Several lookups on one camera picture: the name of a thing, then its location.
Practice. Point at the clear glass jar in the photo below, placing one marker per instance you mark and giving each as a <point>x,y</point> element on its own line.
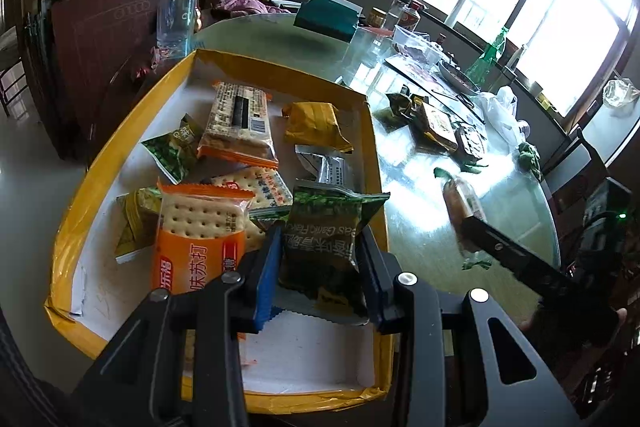
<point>396,9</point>

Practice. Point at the person's right hand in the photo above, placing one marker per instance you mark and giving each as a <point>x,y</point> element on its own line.
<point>621,318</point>

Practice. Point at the dark wooden chair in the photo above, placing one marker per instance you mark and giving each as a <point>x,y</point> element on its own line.
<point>575,167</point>

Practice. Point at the green pea snack packet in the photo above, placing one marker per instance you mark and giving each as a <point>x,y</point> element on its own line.
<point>320,247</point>

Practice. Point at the orange cracker packet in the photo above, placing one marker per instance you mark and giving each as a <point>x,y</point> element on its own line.
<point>200,247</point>

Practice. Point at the brown glass jar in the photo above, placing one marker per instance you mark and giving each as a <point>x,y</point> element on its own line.
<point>414,16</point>

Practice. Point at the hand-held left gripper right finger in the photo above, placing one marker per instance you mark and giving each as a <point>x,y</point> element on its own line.
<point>375,287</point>

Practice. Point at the green leafy vegetable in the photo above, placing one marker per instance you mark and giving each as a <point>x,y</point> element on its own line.
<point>530,157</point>

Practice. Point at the green wrapper scrap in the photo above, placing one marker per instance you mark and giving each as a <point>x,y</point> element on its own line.
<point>475,167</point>

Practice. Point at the green glass bottle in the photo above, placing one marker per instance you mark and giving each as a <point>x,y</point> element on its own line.
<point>487,57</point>

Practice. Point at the barcode cracker packet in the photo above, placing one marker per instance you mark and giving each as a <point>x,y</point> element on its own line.
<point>235,117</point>

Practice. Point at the wooden glass cabinet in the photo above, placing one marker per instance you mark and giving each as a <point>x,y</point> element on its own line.
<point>100,37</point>

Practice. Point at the clear plastic container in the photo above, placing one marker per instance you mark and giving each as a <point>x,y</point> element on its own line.
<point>417,44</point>

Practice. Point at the brown yellow snack packet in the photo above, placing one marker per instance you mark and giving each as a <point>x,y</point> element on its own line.
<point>437,127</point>

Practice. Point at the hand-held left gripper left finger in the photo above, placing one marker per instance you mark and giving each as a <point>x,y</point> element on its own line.
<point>265,277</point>

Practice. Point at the yellow green snack packet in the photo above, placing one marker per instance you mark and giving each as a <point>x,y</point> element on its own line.
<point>137,222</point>

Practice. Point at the yellow cardboard box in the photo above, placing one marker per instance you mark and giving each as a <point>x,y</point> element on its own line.
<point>100,177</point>

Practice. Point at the teal box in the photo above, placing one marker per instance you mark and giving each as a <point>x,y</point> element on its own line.
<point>327,14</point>

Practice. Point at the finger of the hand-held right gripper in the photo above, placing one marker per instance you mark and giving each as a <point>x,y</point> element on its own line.
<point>515,257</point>

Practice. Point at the mustard yellow snack packet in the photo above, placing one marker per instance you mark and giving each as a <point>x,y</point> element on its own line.
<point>312,124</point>

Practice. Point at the silver snack packet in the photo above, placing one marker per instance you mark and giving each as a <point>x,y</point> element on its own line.
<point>327,167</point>

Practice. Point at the small green snack packet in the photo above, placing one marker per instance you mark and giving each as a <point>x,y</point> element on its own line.
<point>172,152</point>

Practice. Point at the pink cloth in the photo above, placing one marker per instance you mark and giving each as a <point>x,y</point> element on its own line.
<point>240,4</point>

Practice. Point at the clear red-print cracker packet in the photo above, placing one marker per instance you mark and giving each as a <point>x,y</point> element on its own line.
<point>257,187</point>

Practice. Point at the clear plastic cup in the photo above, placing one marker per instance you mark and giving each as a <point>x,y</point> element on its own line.
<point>175,12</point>

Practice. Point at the dark brown snack packet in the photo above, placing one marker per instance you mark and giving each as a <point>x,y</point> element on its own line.
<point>470,142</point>

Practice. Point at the metal bowl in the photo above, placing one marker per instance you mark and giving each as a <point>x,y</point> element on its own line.
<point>457,76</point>

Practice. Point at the white plastic bag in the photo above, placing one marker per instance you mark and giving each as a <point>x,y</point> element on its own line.
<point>500,112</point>

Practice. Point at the dark green gold packet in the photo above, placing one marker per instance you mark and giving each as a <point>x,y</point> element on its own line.
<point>400,104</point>

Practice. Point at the clear plastic bag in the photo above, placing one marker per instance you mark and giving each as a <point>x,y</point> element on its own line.
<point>620,92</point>

